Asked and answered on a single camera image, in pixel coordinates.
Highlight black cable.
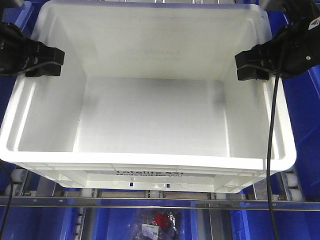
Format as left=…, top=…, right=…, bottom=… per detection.
left=0, top=162, right=14, bottom=240
left=265, top=29, right=288, bottom=240

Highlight blue bin lower right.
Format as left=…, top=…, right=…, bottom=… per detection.
left=229, top=210, right=320, bottom=240

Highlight bagged black red parts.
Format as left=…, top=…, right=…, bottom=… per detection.
left=130, top=208, right=182, bottom=240

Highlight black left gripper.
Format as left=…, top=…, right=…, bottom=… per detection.
left=0, top=22, right=65, bottom=77

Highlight steel shelf front rail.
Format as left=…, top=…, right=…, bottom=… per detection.
left=0, top=195, right=320, bottom=211

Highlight black cable right side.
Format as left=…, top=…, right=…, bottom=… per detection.
left=265, top=29, right=288, bottom=240

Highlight blue bin left shelf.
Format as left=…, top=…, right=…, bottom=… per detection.
left=0, top=0, right=34, bottom=124

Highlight blue bin lower centre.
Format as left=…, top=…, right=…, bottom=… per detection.
left=89, top=208, right=199, bottom=240

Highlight white roller track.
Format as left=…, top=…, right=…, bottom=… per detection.
left=11, top=168, right=32, bottom=197
left=279, top=166, right=305, bottom=202

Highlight black cable left side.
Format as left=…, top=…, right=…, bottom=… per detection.
left=0, top=162, right=14, bottom=240

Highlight blue bin right shelf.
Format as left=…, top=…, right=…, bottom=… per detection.
left=282, top=65, right=320, bottom=200

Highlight right white roller track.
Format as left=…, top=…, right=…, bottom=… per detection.
left=279, top=166, right=305, bottom=202

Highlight blue bin shelf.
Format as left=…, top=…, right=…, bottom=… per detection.
left=0, top=0, right=34, bottom=124
left=282, top=65, right=320, bottom=200

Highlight blue bin lower left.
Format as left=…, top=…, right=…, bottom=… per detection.
left=1, top=206, right=79, bottom=240

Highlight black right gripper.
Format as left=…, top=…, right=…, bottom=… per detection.
left=234, top=16, right=320, bottom=81

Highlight white plastic tote bin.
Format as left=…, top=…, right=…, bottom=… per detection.
left=0, top=0, right=298, bottom=195

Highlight left white roller track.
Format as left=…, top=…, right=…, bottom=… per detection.
left=11, top=168, right=32, bottom=197

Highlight blue bin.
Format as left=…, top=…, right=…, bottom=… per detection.
left=89, top=208, right=199, bottom=240
left=1, top=206, right=79, bottom=240
left=229, top=210, right=320, bottom=240

